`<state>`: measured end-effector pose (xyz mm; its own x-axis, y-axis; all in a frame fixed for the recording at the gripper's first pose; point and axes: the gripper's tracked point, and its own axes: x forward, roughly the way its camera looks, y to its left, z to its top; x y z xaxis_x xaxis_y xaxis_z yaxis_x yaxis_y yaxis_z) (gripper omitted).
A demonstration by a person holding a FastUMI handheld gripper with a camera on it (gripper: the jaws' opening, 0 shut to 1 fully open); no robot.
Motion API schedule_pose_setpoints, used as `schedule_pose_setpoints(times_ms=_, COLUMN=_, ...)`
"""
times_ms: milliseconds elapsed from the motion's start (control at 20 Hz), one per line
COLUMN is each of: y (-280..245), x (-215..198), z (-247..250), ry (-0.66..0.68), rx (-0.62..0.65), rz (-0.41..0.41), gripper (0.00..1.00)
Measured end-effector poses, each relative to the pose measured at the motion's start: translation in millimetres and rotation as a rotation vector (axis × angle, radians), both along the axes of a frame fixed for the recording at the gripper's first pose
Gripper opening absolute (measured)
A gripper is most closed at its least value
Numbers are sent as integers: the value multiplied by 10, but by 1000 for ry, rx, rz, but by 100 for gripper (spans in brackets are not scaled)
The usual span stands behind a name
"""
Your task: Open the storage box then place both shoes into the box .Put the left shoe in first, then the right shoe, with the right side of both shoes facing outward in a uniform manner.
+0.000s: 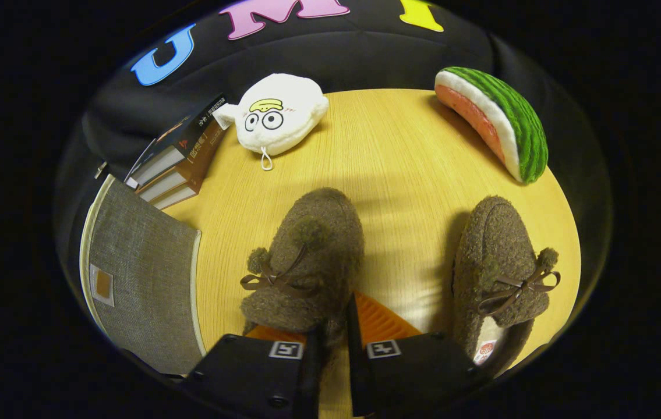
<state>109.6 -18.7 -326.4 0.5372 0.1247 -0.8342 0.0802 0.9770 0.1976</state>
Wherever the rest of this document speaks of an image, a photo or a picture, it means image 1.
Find grey fabric storage box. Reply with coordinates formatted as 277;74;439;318
79;173;207;376

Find watermelon slice plush toy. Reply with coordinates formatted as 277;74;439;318
434;66;549;186

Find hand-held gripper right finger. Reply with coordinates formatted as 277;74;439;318
345;291;488;418

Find white plush face toy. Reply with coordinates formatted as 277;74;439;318
212;73;330;171

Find brown fuzzy shoe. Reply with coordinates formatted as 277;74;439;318
451;196;561;378
240;187;366;350

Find dark hardcover book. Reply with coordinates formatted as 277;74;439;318
126;93;229;188

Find brown hardcover book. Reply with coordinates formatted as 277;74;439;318
135;125;227;211

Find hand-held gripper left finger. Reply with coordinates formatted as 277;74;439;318
182;324;326;418

